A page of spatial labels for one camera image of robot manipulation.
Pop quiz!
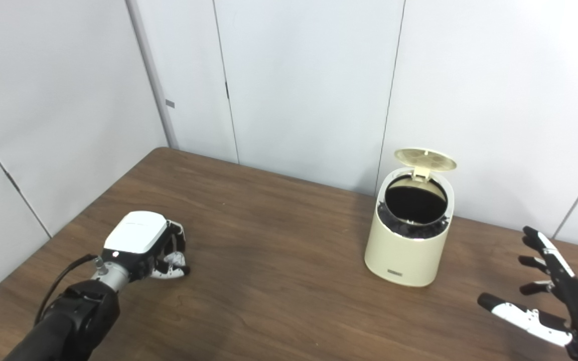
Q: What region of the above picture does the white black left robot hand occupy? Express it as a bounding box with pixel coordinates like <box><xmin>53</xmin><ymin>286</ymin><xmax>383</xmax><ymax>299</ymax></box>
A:
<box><xmin>101</xmin><ymin>211</ymin><xmax>191</xmax><ymax>281</ymax></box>

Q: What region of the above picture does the cream desktop trash bin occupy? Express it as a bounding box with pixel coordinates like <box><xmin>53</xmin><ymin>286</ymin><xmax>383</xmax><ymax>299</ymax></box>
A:
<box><xmin>364</xmin><ymin>147</ymin><xmax>458</xmax><ymax>287</ymax></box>

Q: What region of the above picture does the round cream bin lid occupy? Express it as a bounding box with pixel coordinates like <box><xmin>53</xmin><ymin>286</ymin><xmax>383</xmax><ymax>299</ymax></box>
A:
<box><xmin>394</xmin><ymin>147</ymin><xmax>458</xmax><ymax>180</ymax></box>

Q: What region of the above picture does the black bin liner bag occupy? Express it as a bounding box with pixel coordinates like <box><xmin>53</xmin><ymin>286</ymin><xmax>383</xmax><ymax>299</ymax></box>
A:
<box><xmin>377</xmin><ymin>176</ymin><xmax>449</xmax><ymax>239</ymax></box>

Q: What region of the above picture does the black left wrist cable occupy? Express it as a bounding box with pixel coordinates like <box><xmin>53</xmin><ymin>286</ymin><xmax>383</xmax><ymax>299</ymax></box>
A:
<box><xmin>34</xmin><ymin>254</ymin><xmax>100</xmax><ymax>326</ymax></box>

